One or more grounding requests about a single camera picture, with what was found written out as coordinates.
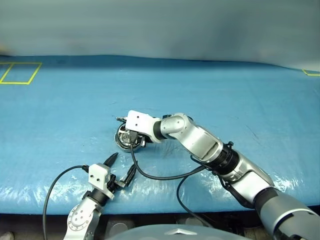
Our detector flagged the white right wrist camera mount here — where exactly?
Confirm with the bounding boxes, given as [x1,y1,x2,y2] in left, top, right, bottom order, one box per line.
[124,109,161,144]

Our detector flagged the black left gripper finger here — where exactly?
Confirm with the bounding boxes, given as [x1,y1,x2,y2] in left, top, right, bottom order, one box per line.
[119,163,137,187]
[104,152,119,168]

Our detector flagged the grey round cap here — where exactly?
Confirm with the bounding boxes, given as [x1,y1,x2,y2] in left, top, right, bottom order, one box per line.
[108,219,133,238]
[176,217,209,227]

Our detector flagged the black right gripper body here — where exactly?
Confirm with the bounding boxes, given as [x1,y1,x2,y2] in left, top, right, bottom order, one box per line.
[123,129,147,150]

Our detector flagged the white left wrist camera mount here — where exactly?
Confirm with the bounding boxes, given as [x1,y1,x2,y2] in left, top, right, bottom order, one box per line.
[87,162,117,201]

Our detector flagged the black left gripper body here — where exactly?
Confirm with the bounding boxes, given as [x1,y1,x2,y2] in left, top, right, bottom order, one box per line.
[107,174,126,195]

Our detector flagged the silver motor base copper windings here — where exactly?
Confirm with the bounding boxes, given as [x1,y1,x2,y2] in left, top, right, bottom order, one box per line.
[114,123,144,153]

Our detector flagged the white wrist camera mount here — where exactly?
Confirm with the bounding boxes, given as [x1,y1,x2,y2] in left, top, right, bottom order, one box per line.
[124,109,161,144]
[87,162,117,201]

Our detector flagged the blue plastic table cover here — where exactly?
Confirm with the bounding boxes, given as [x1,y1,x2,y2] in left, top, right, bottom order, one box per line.
[0,54,320,216]

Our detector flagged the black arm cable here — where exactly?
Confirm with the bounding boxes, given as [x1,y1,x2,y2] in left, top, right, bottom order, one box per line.
[130,146,257,227]
[42,164,90,240]

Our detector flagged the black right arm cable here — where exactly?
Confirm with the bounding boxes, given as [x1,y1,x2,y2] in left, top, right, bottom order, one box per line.
[130,146,257,227]

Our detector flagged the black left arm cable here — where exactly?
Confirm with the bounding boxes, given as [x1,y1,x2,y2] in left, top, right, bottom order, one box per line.
[42,164,90,240]

